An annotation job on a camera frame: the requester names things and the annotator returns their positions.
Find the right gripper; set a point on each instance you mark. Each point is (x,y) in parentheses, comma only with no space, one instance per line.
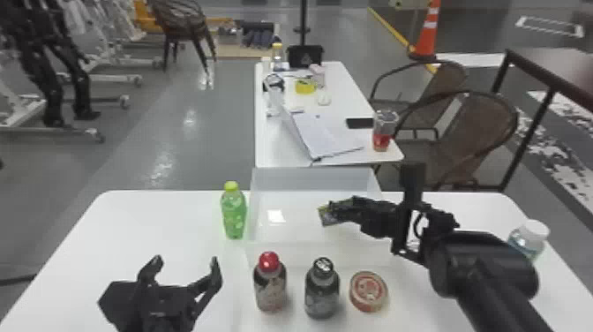
(377,218)

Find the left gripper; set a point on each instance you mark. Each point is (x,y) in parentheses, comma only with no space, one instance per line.
(164,310)

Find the green snack packet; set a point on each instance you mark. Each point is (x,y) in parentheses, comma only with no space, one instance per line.
(325,217)

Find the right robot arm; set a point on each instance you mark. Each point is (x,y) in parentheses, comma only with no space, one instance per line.
(482,278)

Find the clear box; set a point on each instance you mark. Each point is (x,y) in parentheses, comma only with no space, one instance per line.
(296,185)

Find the white laptop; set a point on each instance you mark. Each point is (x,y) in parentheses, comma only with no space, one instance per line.
(324,136)

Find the red can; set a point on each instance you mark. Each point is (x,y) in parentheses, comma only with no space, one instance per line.
(368,291)

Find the dark bottle with black cap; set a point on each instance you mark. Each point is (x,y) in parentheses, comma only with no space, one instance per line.
(322,292)

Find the clear cup with red drink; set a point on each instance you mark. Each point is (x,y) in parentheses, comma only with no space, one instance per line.
(383,132)

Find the green bottle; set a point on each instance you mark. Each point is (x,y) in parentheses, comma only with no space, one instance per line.
(233,213)

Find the black phone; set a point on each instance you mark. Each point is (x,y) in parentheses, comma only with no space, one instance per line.
(359,123)

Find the white side table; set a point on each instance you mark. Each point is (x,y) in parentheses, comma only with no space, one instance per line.
(282,148)

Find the dark bottle with red cap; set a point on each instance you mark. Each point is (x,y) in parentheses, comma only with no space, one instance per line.
(269,289)

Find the yellow tape roll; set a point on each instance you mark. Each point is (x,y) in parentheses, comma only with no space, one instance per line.
(305,86)

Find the brown chair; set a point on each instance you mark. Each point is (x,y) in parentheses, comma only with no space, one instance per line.
(445,81)
(472,134)
(183,21)

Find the black bag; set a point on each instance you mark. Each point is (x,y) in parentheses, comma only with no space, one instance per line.
(304,55)

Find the clear bottle with white cap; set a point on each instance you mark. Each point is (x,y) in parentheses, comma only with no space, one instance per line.
(528,238)

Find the orange cone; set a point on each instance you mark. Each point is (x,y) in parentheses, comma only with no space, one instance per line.
(428,34)

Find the dark side table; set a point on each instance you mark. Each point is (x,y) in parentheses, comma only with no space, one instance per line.
(556,69)

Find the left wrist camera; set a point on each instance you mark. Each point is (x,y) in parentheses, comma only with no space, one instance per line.
(116,306)

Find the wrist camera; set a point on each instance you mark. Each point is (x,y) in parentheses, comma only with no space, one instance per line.
(412,183)
(116,306)

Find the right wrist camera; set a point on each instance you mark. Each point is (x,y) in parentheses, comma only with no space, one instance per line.
(412,183)

